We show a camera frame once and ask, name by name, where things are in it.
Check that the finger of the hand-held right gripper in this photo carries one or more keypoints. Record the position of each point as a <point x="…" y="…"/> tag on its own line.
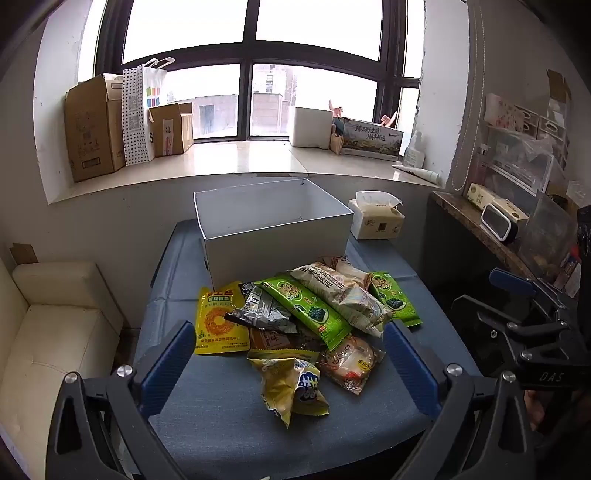
<point x="510" y="280"/>
<point x="485" y="318"/>

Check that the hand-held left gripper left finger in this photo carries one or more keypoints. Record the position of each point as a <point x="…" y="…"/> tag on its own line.
<point x="168" y="364"/>

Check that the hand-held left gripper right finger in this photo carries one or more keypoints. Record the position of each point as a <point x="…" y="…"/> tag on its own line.
<point x="411" y="369"/>

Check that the clear bread packet orange print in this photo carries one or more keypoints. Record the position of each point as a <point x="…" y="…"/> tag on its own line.
<point x="351" y="362"/>

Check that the yellow sunflower-print snack packet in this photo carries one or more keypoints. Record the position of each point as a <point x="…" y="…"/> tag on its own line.
<point x="217" y="323"/>

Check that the small green seaweed packet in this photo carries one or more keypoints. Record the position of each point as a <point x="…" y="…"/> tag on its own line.
<point x="397" y="300"/>

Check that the long beige shiny snack packet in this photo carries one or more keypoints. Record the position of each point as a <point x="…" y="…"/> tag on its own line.
<point x="341" y="295"/>

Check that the brown snack packet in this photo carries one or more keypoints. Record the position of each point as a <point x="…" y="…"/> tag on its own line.
<point x="272" y="340"/>

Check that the silver black snack packet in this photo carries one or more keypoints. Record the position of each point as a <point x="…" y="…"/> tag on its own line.
<point x="263" y="307"/>

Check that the yellow blue snack packet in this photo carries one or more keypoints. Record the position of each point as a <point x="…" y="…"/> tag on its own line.
<point x="286" y="383"/>

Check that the large green seaweed packet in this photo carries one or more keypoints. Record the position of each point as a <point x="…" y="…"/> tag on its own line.
<point x="300" y="300"/>

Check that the white cardboard box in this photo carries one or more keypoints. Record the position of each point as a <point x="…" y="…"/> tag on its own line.
<point x="277" y="249"/>

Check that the person's right hand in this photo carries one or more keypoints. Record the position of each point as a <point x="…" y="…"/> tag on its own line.
<point x="533" y="408"/>

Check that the white black desk clock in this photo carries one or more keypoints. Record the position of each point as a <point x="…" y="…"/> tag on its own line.
<point x="498" y="224"/>

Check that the clear plastic container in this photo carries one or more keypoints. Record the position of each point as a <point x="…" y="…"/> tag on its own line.
<point x="549" y="235"/>

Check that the blue tablecloth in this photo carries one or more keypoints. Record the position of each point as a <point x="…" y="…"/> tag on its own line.
<point x="221" y="415"/>

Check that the wooden side shelf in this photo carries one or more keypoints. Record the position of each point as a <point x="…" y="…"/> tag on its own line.
<point x="461" y="217"/>

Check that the beige long box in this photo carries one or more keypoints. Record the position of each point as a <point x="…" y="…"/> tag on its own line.
<point x="478" y="194"/>

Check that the clear plastic drawer organiser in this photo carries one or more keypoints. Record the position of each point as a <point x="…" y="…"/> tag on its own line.
<point x="521" y="161"/>

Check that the cream sofa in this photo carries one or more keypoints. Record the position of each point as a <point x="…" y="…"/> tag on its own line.
<point x="51" y="337"/>

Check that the white tube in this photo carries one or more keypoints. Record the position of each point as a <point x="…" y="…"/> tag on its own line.
<point x="422" y="174"/>

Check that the beige tissue pack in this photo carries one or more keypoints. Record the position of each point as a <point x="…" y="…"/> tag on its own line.
<point x="376" y="221"/>

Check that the white bottle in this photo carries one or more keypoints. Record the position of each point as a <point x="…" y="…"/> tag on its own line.
<point x="414" y="154"/>

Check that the white mini drawer unit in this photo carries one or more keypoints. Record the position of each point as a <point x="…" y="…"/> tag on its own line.
<point x="542" y="123"/>

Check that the pink floral pouch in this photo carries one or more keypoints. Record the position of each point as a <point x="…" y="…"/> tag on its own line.
<point x="505" y="113"/>

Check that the grey hanging cloth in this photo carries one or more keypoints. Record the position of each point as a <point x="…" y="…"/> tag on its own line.
<point x="466" y="115"/>

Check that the cardboard scrap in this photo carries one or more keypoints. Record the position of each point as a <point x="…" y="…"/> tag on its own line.
<point x="23" y="254"/>

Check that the landscape printed box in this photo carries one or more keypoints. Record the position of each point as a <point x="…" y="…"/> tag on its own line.
<point x="369" y="138"/>

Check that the stone windowsill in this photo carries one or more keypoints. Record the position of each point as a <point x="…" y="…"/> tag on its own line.
<point x="240" y="159"/>

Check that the small brown bag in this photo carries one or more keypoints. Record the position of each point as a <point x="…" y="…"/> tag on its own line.
<point x="336" y="138"/>

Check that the small open cardboard box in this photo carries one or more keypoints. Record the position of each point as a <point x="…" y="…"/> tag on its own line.
<point x="168" y="131"/>

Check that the large cardboard box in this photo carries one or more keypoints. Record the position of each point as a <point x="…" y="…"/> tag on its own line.
<point x="90" y="134"/>

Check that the white foam box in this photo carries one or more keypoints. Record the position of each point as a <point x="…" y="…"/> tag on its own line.
<point x="311" y="127"/>

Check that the white bag coloured squares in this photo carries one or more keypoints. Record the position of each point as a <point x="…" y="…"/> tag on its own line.
<point x="154" y="92"/>

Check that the black window frame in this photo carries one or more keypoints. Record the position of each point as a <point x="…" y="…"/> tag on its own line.
<point x="247" y="69"/>

